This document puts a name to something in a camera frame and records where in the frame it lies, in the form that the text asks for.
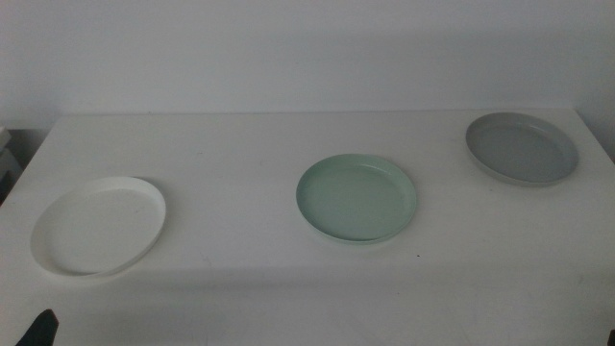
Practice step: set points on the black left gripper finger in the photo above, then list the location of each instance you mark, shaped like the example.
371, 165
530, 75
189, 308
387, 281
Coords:
42, 331

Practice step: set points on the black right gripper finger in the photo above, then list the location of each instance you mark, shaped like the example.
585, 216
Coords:
612, 338

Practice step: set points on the white shallow bowl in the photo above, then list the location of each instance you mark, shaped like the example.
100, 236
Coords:
98, 230

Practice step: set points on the grey shallow bowl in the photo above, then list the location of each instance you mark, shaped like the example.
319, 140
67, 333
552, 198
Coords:
521, 154

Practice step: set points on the mint green shallow bowl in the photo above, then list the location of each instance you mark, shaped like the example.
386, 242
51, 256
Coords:
355, 199

